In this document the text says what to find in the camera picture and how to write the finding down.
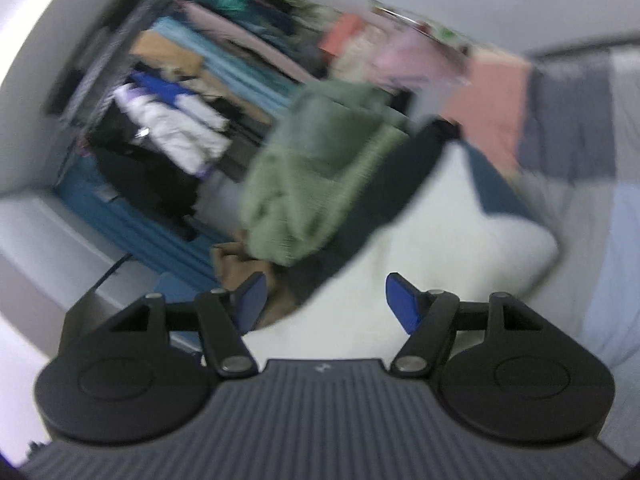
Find white blue striped sweater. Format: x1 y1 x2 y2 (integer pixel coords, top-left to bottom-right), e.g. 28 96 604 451
240 140 561 361

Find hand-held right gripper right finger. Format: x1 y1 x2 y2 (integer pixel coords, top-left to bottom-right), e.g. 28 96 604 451
385 272 548 378

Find pink hanging pants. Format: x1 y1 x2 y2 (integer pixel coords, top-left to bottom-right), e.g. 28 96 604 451
180 0 321 83

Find light blue hanging garment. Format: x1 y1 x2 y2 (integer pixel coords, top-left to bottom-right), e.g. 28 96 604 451
150 16 301 116

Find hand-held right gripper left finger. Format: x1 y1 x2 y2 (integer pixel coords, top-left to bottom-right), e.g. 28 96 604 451
105 272 268 378

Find patchwork bedsheet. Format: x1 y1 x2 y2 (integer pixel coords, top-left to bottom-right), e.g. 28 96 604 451
440 45 640 461

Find black garment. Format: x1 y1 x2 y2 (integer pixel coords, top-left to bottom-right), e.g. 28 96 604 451
295 120 461 306

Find green fleece jacket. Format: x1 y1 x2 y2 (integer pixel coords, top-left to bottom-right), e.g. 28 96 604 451
239 80 416 267

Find orange box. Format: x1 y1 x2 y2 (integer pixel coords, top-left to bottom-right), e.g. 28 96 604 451
320 14 366 56

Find tan hanging coat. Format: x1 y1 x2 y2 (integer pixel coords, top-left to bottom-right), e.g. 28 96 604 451
130 30 226 101

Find grey wardrobe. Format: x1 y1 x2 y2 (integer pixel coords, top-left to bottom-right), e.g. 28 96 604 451
0 195 201 361

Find blue padded board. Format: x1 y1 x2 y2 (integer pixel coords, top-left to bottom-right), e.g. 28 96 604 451
160 270 211 306

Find pink cloth pile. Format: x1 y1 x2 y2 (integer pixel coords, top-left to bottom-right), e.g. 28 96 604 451
330 0 473 93

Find white puffer jacket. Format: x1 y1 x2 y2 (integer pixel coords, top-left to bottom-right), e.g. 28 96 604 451
112 82 233 176

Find blue curtain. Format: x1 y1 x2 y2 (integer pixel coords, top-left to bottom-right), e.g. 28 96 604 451
55 155 226 291

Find brown hoodie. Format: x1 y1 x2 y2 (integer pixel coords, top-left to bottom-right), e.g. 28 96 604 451
210 241 301 328

